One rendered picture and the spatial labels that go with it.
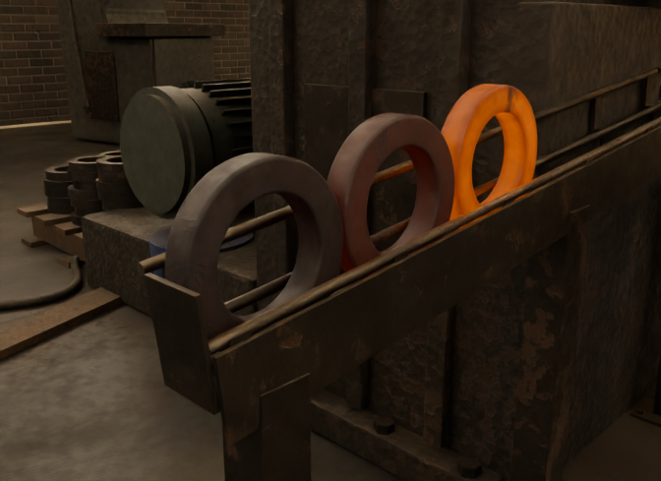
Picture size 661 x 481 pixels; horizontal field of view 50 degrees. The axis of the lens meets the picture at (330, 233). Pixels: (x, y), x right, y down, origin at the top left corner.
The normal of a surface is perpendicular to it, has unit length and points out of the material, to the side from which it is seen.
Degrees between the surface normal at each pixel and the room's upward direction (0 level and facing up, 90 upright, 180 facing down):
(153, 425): 0
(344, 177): 66
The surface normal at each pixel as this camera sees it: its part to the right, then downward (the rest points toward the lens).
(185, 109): 0.51, -0.54
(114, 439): 0.00, -0.96
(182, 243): -0.66, -0.13
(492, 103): 0.71, 0.19
